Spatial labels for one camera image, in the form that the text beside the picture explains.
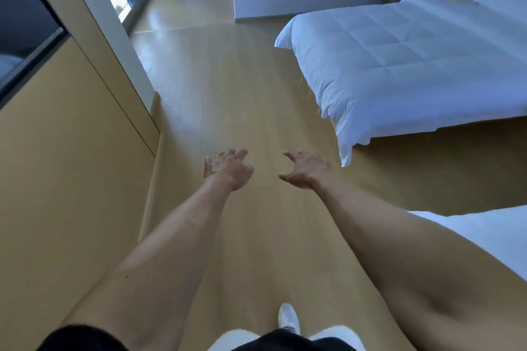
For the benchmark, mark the white bed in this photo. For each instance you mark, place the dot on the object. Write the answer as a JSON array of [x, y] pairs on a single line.
[[494, 235], [403, 67]]

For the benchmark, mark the black t-shirt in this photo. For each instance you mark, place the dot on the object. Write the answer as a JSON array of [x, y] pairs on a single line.
[[78, 338]]

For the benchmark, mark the person's right forearm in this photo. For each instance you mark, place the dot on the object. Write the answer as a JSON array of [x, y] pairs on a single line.
[[420, 264]]

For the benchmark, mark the white pillow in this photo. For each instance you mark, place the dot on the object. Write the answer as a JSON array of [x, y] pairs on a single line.
[[504, 3]]

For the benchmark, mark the light denim shorts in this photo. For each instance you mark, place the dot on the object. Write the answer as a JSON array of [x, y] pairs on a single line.
[[234, 340]]

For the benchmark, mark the black television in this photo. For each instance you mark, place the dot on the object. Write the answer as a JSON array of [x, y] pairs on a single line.
[[24, 21]]

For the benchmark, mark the person's left hand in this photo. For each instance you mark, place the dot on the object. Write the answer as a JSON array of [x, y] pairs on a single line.
[[230, 169]]

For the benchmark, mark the person's left forearm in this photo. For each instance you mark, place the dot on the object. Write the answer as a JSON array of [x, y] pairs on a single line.
[[156, 264]]

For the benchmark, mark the person's white left shoe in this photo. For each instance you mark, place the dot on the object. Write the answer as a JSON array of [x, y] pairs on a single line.
[[289, 318]]

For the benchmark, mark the person's right hand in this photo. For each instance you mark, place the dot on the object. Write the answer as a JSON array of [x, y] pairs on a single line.
[[311, 171]]

